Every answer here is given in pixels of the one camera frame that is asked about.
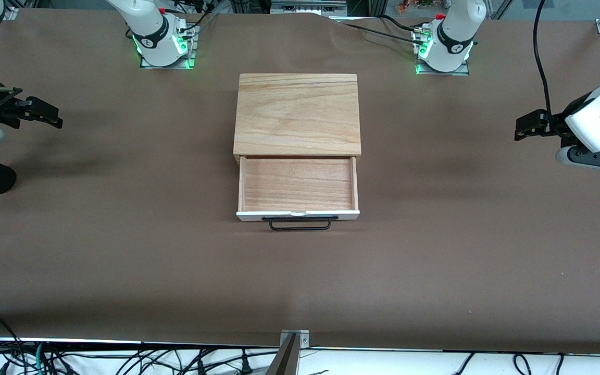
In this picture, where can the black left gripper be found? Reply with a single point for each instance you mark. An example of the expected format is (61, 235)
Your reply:
(558, 125)

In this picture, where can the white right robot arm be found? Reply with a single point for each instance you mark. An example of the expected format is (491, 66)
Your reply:
(149, 26)

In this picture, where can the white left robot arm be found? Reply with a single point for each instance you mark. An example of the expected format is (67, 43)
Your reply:
(453, 31)

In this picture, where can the wooden drawer cabinet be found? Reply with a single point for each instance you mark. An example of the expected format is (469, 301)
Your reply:
(297, 112)

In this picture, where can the grey electronics box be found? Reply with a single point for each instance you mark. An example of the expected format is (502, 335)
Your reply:
(308, 6)

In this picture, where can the brown table mat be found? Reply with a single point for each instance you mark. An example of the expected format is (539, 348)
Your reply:
(300, 291)

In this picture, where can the dark wedge-shaped bar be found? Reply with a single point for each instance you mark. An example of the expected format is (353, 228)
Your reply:
(285, 359)

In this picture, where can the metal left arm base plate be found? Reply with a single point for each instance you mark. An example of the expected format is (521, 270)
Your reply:
(464, 70)

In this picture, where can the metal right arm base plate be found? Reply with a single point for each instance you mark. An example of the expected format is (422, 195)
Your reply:
(190, 57)

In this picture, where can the small metal bracket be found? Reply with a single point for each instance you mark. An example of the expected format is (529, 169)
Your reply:
(302, 336)

